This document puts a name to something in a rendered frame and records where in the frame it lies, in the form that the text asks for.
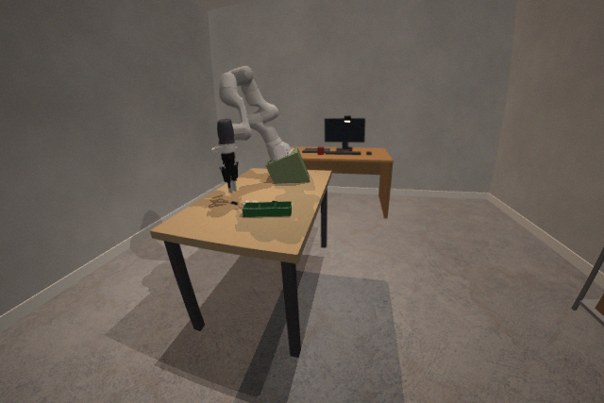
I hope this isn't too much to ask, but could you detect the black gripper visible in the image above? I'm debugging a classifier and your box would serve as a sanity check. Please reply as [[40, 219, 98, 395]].
[[220, 152, 239, 193]]

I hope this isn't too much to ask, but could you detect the green three-compartment bin rack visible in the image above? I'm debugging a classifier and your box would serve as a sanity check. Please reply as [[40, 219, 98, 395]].
[[243, 201, 292, 217]]

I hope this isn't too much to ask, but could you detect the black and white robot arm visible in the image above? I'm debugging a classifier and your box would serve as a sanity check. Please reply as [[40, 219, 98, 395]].
[[211, 66, 294, 161]]

